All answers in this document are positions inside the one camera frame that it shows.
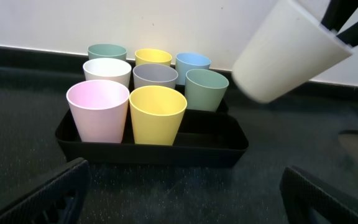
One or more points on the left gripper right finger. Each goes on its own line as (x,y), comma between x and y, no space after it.
(315,202)

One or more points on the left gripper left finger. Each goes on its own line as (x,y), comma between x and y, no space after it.
(48,196)

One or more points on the white cup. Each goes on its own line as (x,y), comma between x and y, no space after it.
(107,68)
(284,56)

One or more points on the pink cup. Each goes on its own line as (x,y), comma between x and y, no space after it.
(98,115)

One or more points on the yellow cup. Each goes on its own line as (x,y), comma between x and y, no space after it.
(155,121)
(153,56)

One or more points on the black tray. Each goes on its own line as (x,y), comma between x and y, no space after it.
(204,146)

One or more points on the green cup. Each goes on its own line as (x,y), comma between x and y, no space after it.
(107,50)
(205,90)

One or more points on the blue cup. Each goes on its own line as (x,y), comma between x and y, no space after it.
(191,60)

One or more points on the grey cup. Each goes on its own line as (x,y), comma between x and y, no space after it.
(155,74)

